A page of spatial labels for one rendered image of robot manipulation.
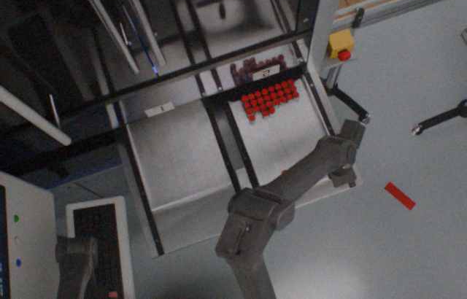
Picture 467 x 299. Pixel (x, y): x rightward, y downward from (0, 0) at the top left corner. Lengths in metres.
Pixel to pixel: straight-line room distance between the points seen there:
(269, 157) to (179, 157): 0.29
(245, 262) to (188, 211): 0.74
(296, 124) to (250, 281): 0.80
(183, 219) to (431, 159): 1.43
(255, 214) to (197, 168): 0.74
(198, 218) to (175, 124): 0.32
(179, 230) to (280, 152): 0.40
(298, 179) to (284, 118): 0.66
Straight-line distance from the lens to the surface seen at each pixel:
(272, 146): 1.70
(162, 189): 1.70
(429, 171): 2.70
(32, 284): 1.64
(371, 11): 1.85
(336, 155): 1.24
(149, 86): 1.45
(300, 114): 1.73
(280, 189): 1.03
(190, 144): 1.72
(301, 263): 2.54
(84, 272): 1.18
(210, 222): 1.67
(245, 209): 0.98
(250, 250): 0.95
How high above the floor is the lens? 2.53
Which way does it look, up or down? 75 degrees down
